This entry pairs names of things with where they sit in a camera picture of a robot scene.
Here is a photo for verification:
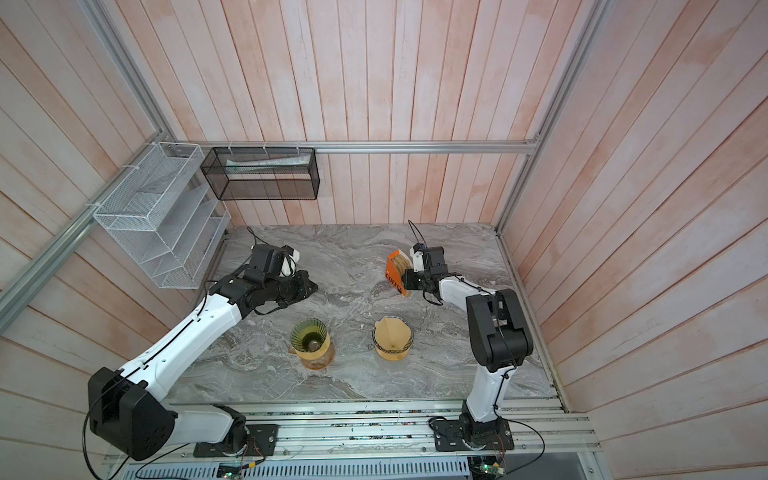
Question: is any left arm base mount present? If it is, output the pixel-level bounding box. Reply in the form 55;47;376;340
193;404;279;458

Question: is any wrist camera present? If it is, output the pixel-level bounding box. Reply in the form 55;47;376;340
280;245;298;277
410;243;426;272

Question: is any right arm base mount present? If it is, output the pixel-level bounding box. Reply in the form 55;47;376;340
427;405;514;452

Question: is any black wire mesh basket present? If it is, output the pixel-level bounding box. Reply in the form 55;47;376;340
201;146;321;201

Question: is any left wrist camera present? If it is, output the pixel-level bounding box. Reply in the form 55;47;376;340
280;245;298;277

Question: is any paper in black basket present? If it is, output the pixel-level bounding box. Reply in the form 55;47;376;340
225;155;311;175

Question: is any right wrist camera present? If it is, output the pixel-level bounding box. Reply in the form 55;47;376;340
410;243;426;272

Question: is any white wire mesh shelf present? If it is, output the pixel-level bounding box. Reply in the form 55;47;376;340
94;143;231;290

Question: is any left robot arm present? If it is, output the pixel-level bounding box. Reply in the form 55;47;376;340
83;244;318;460

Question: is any perforated cable duct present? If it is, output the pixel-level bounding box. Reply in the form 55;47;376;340
120;456;472;479

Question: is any clear glass dripper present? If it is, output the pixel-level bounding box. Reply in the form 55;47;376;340
372;328;413;351

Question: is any aluminium rail base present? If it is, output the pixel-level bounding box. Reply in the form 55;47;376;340
101;395;601;480

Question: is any brown paper filter stack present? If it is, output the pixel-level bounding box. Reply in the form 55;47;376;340
392;249;415;288

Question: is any orange glass pitcher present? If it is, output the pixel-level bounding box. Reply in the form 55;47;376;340
290;345;335;370

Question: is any wooden ring dripper stand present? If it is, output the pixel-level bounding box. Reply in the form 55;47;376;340
375;347;410;362

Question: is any orange coffee filter box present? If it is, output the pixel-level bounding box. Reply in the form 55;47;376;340
385;251;412;298

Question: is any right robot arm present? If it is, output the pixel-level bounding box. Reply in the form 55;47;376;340
403;243;534;424

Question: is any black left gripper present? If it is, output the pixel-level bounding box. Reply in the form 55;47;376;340
265;270;320;306

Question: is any green glass dripper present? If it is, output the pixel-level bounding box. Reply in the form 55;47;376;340
290;318;328;353

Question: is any brown paper coffee filter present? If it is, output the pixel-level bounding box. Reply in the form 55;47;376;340
372;317;413;361

